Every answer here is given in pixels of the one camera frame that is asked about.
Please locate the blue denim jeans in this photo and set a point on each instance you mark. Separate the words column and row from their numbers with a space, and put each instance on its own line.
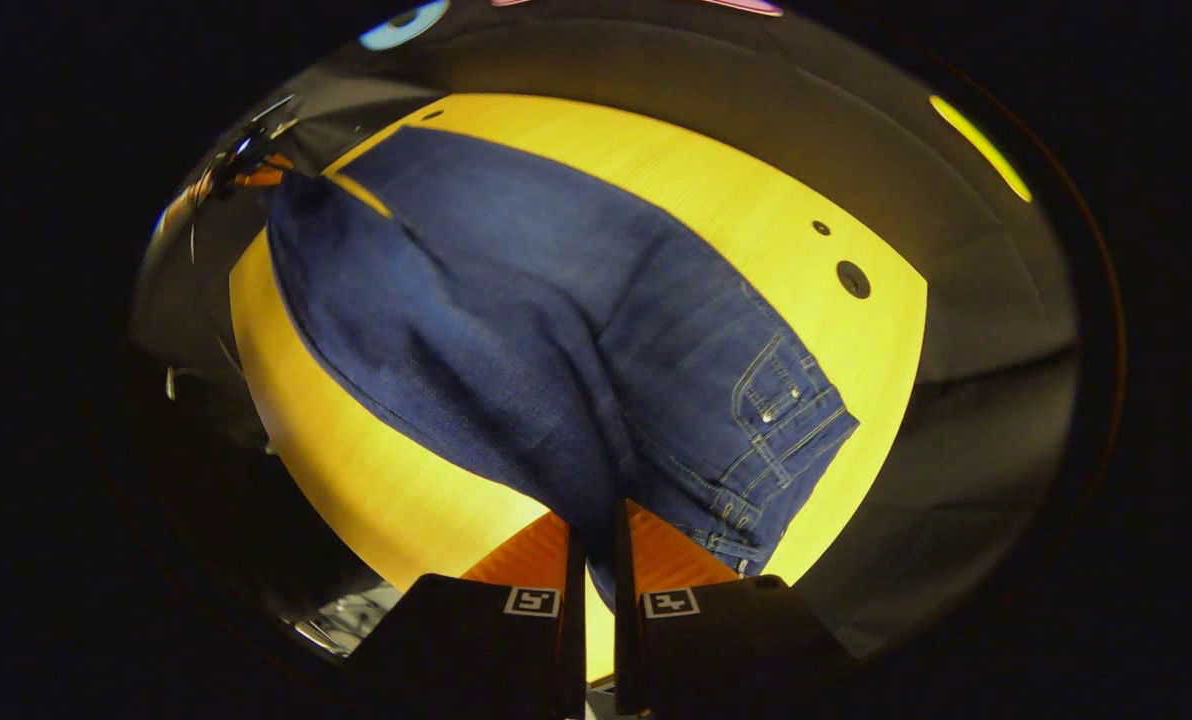
column 516, row 300

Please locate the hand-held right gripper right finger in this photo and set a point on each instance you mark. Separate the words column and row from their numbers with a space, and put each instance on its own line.
column 626, row 640

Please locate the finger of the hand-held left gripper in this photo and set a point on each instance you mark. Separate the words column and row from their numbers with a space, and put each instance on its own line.
column 264, row 178

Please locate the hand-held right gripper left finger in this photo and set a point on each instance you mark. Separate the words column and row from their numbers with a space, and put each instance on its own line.
column 574, row 640

